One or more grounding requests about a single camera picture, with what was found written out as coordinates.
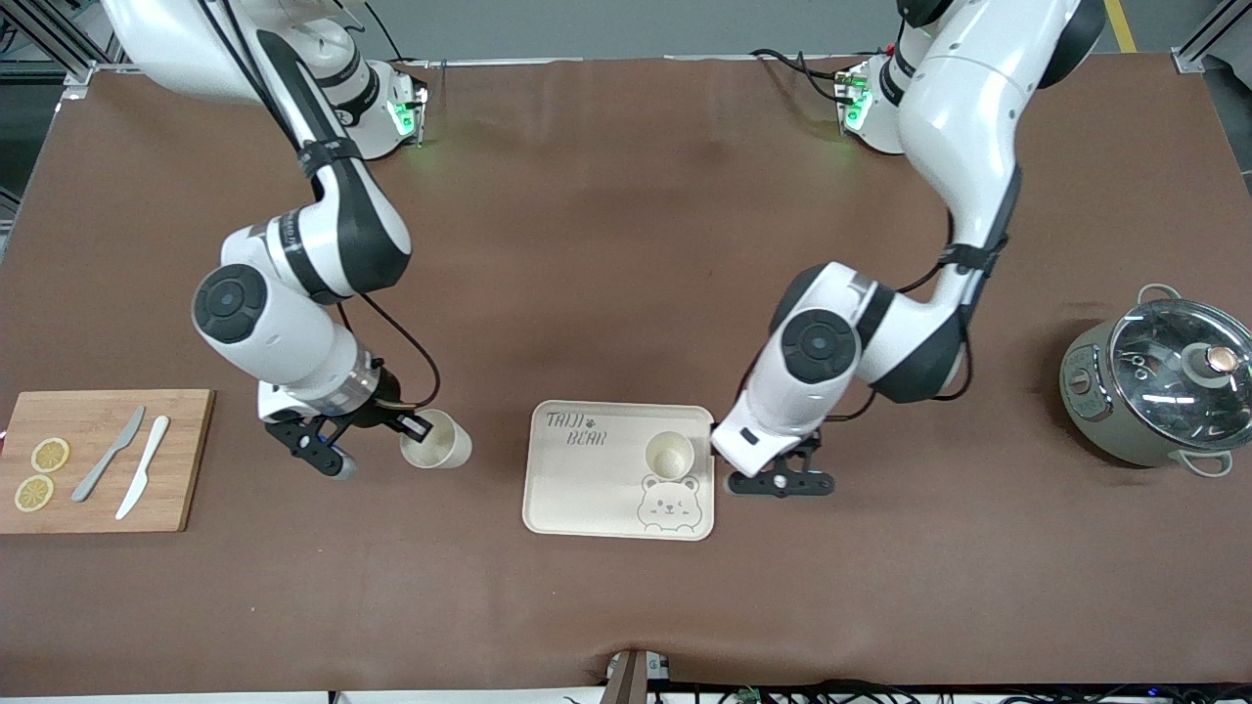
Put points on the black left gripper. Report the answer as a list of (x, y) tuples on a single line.
[(812, 443)]

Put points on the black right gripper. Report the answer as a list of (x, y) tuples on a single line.
[(376, 409)]

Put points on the white plastic cup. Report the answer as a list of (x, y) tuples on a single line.
[(670, 455), (445, 450)]

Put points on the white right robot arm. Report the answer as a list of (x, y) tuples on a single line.
[(284, 352)]

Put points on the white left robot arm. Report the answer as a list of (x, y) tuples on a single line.
[(968, 117)]

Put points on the beige bear print tray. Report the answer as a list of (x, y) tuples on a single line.
[(587, 489)]

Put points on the bamboo cutting board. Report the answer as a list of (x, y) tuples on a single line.
[(186, 460)]

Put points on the brown table mat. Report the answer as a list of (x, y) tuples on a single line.
[(587, 244)]

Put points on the white plastic knife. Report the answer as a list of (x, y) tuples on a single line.
[(155, 440)]

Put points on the grey-green electric cooking pot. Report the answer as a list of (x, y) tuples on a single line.
[(1086, 411)]

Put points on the grey plastic knife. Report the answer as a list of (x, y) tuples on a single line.
[(110, 454)]

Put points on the dried lemon slice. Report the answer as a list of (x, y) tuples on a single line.
[(50, 455), (34, 493)]

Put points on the glass pot lid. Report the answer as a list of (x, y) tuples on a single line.
[(1174, 381)]

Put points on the metal camera pole bracket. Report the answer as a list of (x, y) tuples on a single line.
[(631, 680)]

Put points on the aluminium frame profile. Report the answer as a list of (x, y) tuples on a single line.
[(78, 70), (1208, 39)]

